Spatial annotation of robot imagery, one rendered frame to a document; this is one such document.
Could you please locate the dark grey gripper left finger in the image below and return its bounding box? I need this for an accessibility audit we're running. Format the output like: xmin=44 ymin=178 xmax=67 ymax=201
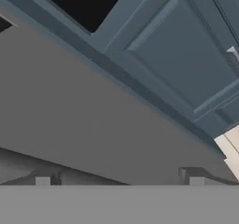
xmin=0 ymin=169 xmax=63 ymax=187

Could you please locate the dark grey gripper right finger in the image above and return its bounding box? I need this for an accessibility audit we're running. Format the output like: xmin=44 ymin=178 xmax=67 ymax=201
xmin=177 ymin=166 xmax=239 ymax=187

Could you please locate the blue-grey cupboard door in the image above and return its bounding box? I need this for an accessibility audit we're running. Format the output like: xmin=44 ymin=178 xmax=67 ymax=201
xmin=104 ymin=0 xmax=239 ymax=123

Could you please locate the blue-grey cupboard run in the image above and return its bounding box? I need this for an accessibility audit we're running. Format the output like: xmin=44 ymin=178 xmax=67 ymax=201
xmin=0 ymin=0 xmax=239 ymax=161

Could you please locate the black oven window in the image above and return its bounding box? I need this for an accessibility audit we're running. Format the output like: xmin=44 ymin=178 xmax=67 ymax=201
xmin=32 ymin=0 xmax=130 ymax=35

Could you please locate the silver cupboard handle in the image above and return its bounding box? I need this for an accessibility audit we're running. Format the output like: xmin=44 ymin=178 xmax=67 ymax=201
xmin=226 ymin=46 xmax=239 ymax=67

